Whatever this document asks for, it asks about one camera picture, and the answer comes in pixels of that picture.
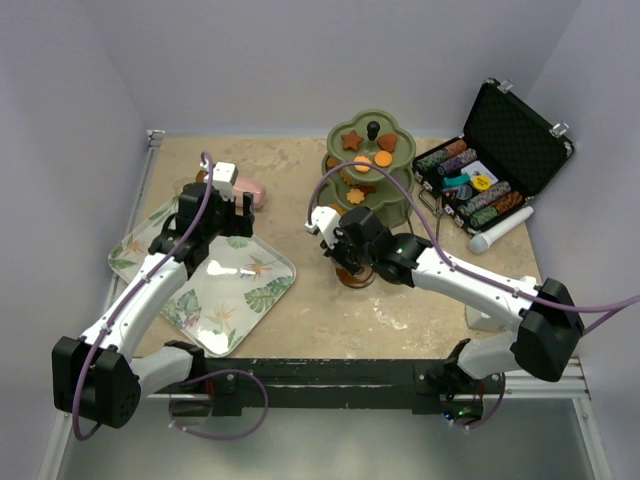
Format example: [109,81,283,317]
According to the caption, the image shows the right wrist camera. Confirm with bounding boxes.
[305,206,340,249]

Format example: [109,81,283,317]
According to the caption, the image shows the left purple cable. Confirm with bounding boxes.
[72,150,270,441]

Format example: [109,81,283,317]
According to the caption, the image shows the white stand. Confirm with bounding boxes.
[466,276,535,332]

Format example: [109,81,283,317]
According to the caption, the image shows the brown saucer back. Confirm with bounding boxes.
[336,269,376,289]

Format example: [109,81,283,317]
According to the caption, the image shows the dark star cookie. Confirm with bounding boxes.
[357,185,376,195]
[341,129,364,152]

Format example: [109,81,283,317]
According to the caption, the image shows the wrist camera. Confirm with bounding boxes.
[305,206,340,249]
[200,159,238,201]

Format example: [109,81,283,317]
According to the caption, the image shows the heart cookie light brown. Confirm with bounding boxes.
[377,133,398,153]

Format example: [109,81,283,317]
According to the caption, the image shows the white microphone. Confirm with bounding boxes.
[468,206,534,254]

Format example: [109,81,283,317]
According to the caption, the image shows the orange flower cookie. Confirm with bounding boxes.
[346,188,366,205]

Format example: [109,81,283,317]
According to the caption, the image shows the black poker chip case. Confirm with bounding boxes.
[412,78,575,234]

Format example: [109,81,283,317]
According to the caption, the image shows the purple cable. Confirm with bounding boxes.
[72,150,270,441]
[305,160,640,431]

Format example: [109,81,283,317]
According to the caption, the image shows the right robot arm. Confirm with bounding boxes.
[307,206,584,393]

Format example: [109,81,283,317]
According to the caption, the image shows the metal tongs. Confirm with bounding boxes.
[418,188,450,240]

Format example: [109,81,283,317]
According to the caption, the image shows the green three-tier stand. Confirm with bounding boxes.
[312,109,416,229]

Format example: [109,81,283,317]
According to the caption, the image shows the round orange cookie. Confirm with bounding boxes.
[329,203,344,215]
[353,155,372,173]
[374,150,393,168]

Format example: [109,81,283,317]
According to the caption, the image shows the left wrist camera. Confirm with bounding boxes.
[200,159,238,201]

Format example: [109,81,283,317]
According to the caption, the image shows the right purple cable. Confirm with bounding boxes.
[305,160,640,431]

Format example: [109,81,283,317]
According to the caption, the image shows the brown saucer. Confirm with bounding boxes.
[195,170,207,183]
[336,269,376,289]

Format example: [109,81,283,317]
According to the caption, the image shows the round orange cookie front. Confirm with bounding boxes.
[374,150,393,168]

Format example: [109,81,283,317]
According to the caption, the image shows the leaf pattern serving tray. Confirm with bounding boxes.
[108,194,298,359]

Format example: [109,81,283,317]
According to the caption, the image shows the pink cup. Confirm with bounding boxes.
[233,177,266,210]

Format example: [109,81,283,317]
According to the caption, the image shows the aluminium frame rail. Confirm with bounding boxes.
[36,130,168,480]

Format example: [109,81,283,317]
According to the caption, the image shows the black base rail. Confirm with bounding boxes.
[148,357,503,419]

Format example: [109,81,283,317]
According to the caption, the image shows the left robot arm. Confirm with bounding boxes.
[51,183,254,441]

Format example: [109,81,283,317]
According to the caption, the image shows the brown patterned cookie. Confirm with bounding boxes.
[339,170,356,185]

